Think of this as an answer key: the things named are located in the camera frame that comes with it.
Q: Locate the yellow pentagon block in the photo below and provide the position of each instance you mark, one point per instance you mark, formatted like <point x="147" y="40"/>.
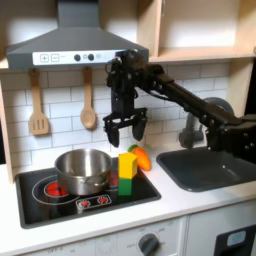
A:
<point x="127" y="166"/>

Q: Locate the green cube block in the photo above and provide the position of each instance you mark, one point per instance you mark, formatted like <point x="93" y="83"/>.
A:
<point x="125" y="187"/>

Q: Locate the orange toy carrot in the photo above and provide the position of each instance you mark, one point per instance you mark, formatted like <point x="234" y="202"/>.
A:
<point x="143" y="160"/>

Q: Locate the wooden spoon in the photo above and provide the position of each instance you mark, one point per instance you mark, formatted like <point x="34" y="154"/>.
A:
<point x="88" y="118"/>

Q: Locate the grey tap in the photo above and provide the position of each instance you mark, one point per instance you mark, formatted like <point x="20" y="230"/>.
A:
<point x="190" y="133"/>

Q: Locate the steel pot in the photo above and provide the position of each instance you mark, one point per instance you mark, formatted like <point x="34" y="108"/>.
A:
<point x="83" y="183"/>

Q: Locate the black stove cooktop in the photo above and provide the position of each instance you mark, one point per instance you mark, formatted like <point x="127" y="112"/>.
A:
<point x="143" y="190"/>

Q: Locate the grey range hood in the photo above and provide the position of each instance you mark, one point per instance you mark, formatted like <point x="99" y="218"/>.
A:
<point x="76" y="40"/>

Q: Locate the dark grey sink basin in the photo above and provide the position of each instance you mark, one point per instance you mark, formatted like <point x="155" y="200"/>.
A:
<point x="200" y="173"/>

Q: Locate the light wooden cabinet shelf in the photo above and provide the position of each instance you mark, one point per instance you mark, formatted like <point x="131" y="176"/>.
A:
<point x="200" y="53"/>

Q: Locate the wooden slotted spatula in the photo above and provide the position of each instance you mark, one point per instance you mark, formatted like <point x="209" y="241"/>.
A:
<point x="35" y="90"/>

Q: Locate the white oven front panel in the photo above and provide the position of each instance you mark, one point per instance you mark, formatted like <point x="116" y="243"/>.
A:
<point x="110" y="245"/>

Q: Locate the grey oven knob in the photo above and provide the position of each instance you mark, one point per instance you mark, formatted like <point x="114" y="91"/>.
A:
<point x="149" y="246"/>

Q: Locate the black appliance door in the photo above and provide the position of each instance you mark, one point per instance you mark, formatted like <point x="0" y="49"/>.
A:
<point x="221" y="248"/>

